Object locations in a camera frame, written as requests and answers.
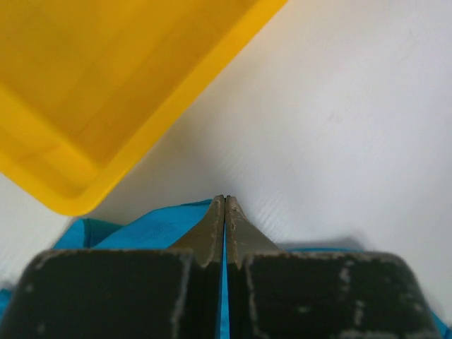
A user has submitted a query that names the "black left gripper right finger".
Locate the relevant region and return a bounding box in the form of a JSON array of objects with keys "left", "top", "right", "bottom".
[{"left": 225, "top": 196, "right": 441, "bottom": 338}]

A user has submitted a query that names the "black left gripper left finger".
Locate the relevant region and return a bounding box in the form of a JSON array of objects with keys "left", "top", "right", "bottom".
[{"left": 1, "top": 196, "right": 225, "bottom": 338}]

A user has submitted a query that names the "teal t shirt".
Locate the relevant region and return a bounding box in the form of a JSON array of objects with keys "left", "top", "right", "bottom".
[{"left": 1, "top": 199, "right": 451, "bottom": 338}]

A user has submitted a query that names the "yellow plastic tray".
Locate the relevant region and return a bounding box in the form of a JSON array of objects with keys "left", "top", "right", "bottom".
[{"left": 1, "top": 1, "right": 283, "bottom": 216}]

